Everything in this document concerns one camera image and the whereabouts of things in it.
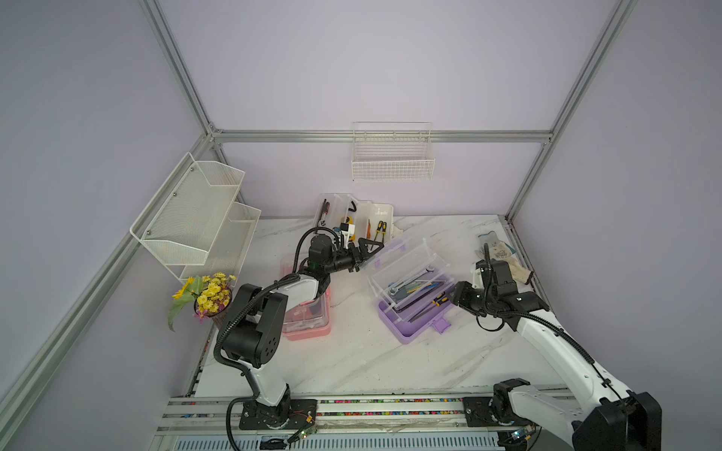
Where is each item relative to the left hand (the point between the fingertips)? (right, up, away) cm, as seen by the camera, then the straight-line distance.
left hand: (379, 253), depth 85 cm
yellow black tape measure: (-11, +12, +23) cm, 28 cm away
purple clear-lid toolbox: (+10, -11, +1) cm, 15 cm away
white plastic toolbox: (-2, +12, +33) cm, 36 cm away
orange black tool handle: (-3, +9, +30) cm, 32 cm away
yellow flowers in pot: (-43, -10, -15) cm, 47 cm away
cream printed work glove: (+46, 0, +20) cm, 50 cm away
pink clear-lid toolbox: (-22, -20, -2) cm, 29 cm away
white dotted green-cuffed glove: (+44, +5, +23) cm, 50 cm away
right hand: (+22, -14, -2) cm, 26 cm away
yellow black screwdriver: (+3, +11, +33) cm, 34 cm away
